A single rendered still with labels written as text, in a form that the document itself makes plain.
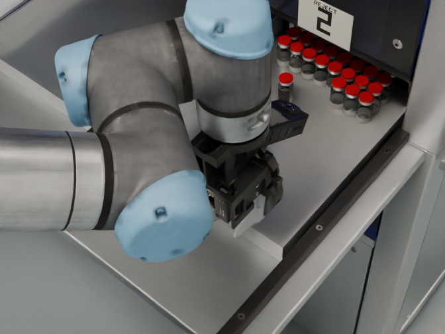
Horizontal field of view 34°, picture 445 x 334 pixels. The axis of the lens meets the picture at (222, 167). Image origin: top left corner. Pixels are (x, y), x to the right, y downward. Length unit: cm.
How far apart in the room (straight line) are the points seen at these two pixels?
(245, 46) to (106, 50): 12
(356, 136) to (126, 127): 53
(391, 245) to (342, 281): 23
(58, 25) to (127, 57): 62
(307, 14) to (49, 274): 120
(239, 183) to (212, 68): 18
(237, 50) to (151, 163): 14
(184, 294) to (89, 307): 103
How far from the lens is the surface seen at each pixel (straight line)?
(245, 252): 93
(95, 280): 196
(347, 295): 149
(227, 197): 77
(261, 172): 79
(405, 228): 120
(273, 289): 89
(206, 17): 63
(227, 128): 71
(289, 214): 96
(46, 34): 124
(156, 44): 64
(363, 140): 104
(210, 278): 92
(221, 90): 66
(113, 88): 61
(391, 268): 132
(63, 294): 196
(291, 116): 83
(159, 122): 58
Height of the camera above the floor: 168
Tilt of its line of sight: 53 degrees down
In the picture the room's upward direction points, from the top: 4 degrees counter-clockwise
